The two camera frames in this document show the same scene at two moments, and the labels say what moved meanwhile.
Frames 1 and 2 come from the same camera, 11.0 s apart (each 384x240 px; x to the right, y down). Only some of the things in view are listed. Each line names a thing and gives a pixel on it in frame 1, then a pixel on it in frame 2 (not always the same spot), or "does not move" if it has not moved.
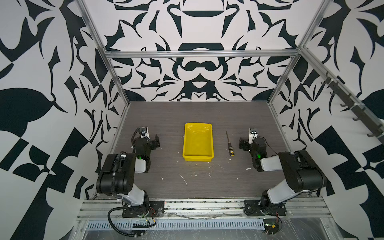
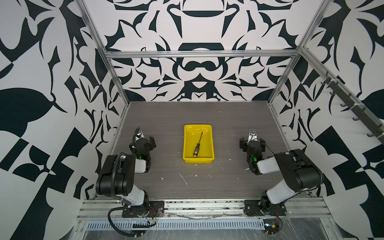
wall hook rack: [378, 129] does not move
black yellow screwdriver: [230, 149] to [196, 150]
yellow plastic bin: [198, 142] does not move
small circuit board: [272, 226] does not move
